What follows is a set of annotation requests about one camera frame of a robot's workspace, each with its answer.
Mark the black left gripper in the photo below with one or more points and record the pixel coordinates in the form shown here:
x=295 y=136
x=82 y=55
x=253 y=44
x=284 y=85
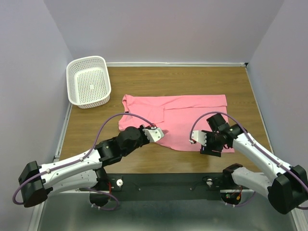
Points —
x=147 y=141

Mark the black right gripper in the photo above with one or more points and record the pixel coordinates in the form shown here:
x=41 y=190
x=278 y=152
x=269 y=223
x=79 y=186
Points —
x=207 y=149

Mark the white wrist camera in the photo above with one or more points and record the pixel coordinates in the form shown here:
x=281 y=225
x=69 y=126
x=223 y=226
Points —
x=153 y=134
x=198 y=136

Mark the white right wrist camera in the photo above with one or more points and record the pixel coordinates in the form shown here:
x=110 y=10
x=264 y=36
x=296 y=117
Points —
x=198 y=136

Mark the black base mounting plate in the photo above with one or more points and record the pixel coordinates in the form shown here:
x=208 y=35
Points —
x=171 y=186

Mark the white perforated plastic basket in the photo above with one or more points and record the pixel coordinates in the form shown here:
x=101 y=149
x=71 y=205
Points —
x=88 y=82

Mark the white table edge strip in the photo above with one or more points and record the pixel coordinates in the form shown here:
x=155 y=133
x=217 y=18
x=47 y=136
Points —
x=173 y=64

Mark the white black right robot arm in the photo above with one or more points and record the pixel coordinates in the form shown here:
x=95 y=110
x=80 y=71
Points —
x=285 y=186

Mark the pink t-shirt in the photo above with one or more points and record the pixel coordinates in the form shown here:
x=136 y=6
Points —
x=177 y=114

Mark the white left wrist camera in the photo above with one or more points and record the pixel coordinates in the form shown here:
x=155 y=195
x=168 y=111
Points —
x=153 y=134

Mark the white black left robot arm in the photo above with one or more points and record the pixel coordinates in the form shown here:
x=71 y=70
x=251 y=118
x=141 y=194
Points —
x=84 y=170

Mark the aluminium left side rail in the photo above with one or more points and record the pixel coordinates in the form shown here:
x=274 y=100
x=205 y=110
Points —
x=62 y=134

